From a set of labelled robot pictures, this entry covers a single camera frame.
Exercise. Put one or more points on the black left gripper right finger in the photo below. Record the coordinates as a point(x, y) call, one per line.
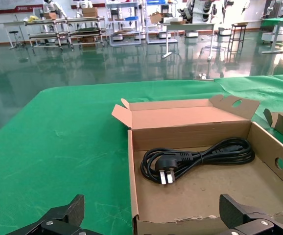
point(239, 218)

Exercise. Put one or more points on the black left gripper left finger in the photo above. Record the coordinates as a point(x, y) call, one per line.
point(58, 218)

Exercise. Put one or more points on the cardboard box with round hole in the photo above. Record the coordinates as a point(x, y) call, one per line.
point(205, 193)

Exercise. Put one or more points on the small brown cardboard box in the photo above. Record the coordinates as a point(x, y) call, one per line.
point(50, 16)

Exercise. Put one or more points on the flat cardboard box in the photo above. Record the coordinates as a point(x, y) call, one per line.
point(178, 22)

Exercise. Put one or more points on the large brown cardboard box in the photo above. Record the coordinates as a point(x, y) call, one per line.
point(90, 12)

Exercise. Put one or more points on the open tilted cardboard box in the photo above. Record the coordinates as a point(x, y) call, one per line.
point(155, 18)

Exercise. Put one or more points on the green tablecloth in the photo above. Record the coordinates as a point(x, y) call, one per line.
point(46, 147)

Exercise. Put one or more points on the black tall square stool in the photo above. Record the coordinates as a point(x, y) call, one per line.
point(231, 38)

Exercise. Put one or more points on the metal rack table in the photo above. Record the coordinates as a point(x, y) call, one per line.
point(48, 35)
point(87, 33)

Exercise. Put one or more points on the white robot wheeled base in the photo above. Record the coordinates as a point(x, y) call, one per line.
point(268, 36)

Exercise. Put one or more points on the black round stool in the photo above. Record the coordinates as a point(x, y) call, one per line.
point(13, 32)

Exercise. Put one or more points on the cardboard piece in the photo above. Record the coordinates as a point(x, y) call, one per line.
point(240, 24)

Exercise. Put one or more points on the white metal table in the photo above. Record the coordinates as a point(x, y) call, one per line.
point(188, 26)

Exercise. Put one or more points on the green covered table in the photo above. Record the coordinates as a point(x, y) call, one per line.
point(281, 24)

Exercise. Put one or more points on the yellow bag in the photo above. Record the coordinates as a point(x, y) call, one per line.
point(33, 19)

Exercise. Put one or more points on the white shelf unit blue bin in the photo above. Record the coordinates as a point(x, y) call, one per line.
point(162, 33)

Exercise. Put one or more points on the grey table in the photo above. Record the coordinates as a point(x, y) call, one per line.
point(13, 22)

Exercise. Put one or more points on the white robot on stand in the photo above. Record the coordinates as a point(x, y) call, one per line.
point(233, 11)

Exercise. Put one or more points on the white robot black feet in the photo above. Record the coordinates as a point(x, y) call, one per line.
point(199, 11)

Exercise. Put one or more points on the white humanoid robot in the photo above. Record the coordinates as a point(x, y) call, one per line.
point(50, 6)
point(84, 5)

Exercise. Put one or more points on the blue tray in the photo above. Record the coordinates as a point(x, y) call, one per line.
point(131, 18)

